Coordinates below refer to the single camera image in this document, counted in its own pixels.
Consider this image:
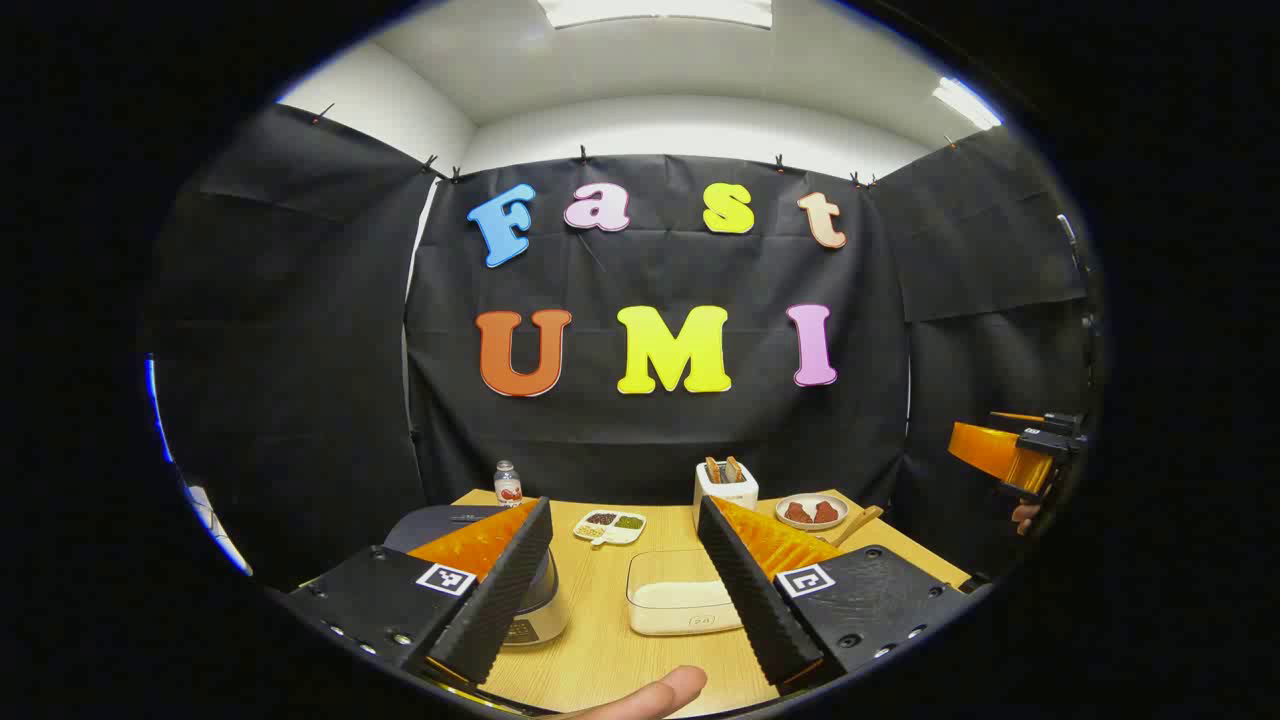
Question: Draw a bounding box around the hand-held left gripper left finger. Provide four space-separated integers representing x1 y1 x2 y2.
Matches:
285 497 554 691

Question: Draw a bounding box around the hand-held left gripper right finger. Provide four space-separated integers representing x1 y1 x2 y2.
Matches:
697 495 976 691

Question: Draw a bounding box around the clear container of rice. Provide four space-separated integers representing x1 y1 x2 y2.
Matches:
627 548 746 637

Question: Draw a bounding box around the silver rice cooker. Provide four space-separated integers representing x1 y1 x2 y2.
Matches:
385 505 571 646

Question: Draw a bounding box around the wooden spoon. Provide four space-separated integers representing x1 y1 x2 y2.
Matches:
830 505 886 549

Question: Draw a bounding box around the white plate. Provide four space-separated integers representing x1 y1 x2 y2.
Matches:
775 493 849 531

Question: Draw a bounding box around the white toaster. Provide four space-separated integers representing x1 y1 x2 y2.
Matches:
693 462 759 531

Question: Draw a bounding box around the white divided dish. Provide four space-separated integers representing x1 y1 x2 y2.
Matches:
573 509 648 547

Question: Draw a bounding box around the black backdrop cloth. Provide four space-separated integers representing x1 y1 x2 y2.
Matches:
150 100 1096 591

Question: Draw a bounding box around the small ceiling light panel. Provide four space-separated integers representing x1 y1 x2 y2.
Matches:
932 78 1003 131

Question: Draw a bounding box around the large ceiling light panel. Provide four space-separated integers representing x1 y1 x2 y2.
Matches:
537 0 774 29

